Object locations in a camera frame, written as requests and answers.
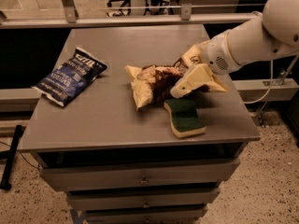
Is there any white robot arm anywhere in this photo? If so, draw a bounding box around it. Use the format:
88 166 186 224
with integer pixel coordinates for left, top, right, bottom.
170 0 299 98

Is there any grey drawer cabinet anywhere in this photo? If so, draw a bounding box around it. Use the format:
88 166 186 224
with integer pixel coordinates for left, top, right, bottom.
18 23 262 224

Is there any blue chip bag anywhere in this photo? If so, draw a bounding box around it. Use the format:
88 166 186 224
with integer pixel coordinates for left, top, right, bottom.
34 48 107 107

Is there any top drawer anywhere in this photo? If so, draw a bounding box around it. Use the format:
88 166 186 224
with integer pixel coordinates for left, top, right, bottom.
41 158 240 191

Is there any middle drawer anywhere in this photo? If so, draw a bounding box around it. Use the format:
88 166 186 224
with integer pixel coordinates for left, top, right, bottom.
67 188 220 211

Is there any black office chair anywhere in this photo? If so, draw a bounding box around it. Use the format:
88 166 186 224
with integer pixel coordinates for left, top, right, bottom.
107 0 131 17

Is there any brown chip bag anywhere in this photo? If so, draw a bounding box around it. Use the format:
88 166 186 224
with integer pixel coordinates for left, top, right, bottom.
125 59 188 109

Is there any metal railing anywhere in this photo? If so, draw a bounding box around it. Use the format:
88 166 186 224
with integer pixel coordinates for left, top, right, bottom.
0 0 263 29

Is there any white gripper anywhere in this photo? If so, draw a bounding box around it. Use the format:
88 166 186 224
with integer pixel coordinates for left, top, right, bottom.
170 31 241 98

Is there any green yellow sponge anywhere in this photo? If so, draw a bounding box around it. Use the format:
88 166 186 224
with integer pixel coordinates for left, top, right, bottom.
164 99 206 138

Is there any black metal leg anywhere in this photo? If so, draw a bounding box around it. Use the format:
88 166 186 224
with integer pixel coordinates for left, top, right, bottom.
0 125 23 190

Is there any white cable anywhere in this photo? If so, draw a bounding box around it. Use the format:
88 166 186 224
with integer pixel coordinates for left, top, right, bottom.
242 59 275 105

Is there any bottom drawer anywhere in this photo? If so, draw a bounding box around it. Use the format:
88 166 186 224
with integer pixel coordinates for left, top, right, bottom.
85 205 207 224

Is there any drawer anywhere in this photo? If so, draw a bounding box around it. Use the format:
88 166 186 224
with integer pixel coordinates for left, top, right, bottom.
85 205 207 224
67 188 220 211
41 158 240 191

